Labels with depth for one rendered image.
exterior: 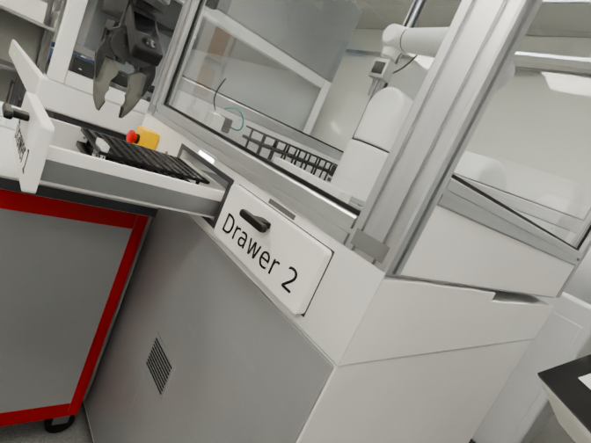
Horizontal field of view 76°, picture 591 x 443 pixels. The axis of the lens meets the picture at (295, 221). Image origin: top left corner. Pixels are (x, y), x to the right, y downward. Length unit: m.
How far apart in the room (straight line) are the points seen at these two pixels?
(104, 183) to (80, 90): 0.94
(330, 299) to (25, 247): 0.71
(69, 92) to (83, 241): 0.73
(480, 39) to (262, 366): 0.56
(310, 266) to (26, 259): 0.69
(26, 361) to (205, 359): 0.54
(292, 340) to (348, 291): 0.13
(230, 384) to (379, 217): 0.41
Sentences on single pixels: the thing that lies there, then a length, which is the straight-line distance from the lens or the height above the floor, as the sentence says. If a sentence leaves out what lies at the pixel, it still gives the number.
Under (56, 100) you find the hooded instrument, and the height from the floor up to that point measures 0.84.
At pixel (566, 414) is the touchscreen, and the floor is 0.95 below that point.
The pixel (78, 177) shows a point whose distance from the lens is 0.72.
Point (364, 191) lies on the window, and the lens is 0.57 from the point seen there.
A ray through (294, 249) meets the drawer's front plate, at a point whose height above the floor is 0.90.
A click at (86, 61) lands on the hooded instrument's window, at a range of 1.65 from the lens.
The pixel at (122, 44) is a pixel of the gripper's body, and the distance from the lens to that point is 0.77.
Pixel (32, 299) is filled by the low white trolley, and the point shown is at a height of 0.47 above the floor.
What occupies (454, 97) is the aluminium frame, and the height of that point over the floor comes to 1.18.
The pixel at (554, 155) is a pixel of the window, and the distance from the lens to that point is 0.86.
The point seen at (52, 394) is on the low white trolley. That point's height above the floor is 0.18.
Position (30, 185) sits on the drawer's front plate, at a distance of 0.70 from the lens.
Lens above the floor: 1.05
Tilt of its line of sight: 11 degrees down
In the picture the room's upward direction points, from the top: 24 degrees clockwise
